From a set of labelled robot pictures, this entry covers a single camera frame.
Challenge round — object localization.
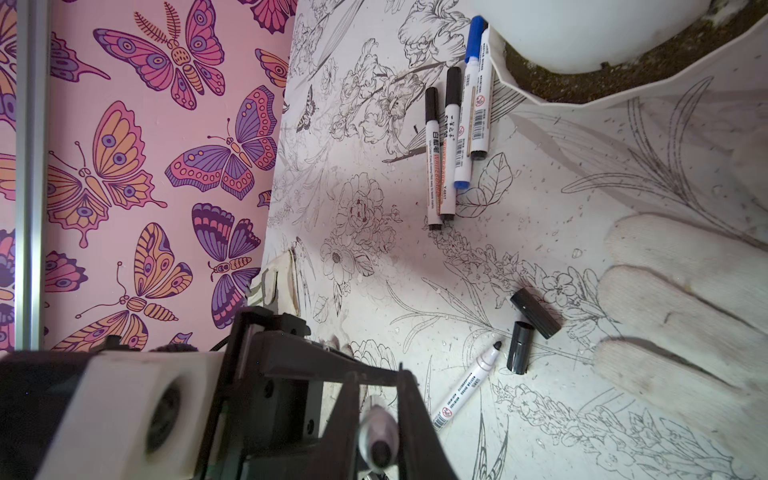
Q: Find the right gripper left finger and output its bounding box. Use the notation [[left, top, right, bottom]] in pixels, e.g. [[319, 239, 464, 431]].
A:
[[288, 372, 360, 479]]

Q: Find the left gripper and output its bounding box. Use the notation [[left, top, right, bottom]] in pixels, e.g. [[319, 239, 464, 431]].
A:
[[193, 307, 397, 479]]

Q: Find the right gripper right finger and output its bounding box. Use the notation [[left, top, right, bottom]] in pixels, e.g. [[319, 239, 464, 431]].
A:
[[396, 369, 458, 480]]

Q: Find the white marker cluster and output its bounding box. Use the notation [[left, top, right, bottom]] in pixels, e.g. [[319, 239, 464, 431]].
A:
[[425, 87, 442, 231], [431, 340, 502, 431], [358, 405, 399, 474]]

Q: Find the black cap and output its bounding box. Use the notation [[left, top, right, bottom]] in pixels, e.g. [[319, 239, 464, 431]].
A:
[[511, 288, 561, 339], [507, 321, 536, 375]]

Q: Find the striped glove left edge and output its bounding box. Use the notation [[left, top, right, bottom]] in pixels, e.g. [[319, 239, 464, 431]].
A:
[[246, 248, 302, 317]]

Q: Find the white glove on table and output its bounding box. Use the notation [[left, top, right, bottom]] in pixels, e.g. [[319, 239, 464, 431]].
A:
[[594, 214, 767, 477]]

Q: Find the white potted green plant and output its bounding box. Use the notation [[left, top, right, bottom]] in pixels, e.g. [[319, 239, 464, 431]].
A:
[[474, 0, 710, 74]]

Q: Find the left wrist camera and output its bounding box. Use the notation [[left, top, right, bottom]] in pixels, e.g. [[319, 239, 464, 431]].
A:
[[1, 351, 223, 479]]

